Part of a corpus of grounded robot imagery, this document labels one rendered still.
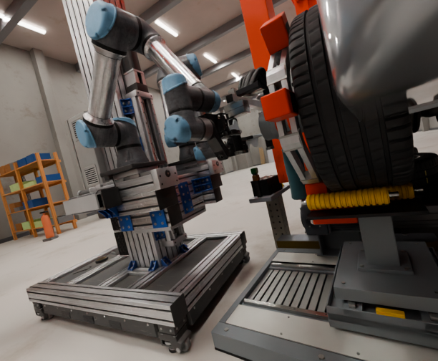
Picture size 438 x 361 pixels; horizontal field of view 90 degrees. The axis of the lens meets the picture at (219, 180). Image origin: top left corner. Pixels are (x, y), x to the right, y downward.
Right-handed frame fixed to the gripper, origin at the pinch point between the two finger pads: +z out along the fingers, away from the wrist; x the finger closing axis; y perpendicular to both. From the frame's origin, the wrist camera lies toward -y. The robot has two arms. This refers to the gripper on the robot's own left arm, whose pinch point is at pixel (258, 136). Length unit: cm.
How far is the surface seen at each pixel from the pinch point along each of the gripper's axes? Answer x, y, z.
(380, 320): 55, 68, 3
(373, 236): 43, 48, 17
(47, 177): -518, -62, -370
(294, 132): 49, 6, -8
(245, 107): 30.2, -8.7, -14.8
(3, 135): -709, -244, -558
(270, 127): 24.5, -0.3, -4.1
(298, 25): 52, -24, -2
